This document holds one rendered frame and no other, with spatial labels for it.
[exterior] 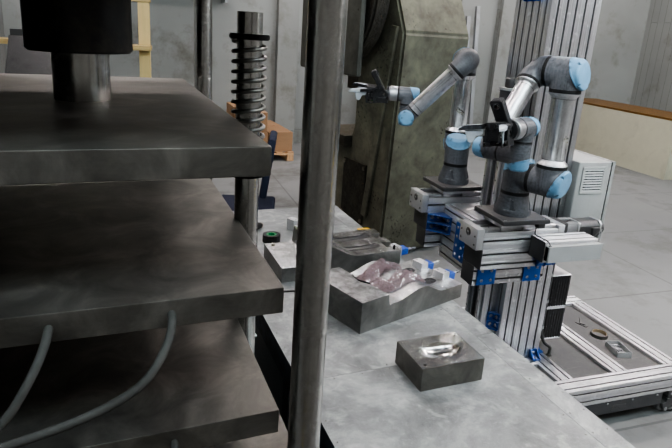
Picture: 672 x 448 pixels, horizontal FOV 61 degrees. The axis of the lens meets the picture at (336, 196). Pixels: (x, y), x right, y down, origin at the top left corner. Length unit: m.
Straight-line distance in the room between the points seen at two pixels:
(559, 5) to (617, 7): 9.06
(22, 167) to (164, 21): 7.66
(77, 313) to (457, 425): 0.97
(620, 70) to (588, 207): 9.11
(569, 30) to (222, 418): 2.09
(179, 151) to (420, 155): 3.70
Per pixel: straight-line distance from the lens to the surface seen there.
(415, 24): 4.29
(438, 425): 1.54
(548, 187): 2.34
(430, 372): 1.62
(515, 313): 2.91
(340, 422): 1.51
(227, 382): 1.21
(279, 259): 2.23
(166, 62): 8.53
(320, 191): 0.90
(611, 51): 11.68
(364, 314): 1.84
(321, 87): 0.87
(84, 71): 1.36
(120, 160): 0.89
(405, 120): 2.78
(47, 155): 0.89
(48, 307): 0.99
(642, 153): 9.47
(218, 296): 0.98
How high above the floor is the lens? 1.72
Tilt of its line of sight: 16 degrees down
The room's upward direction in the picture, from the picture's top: 4 degrees clockwise
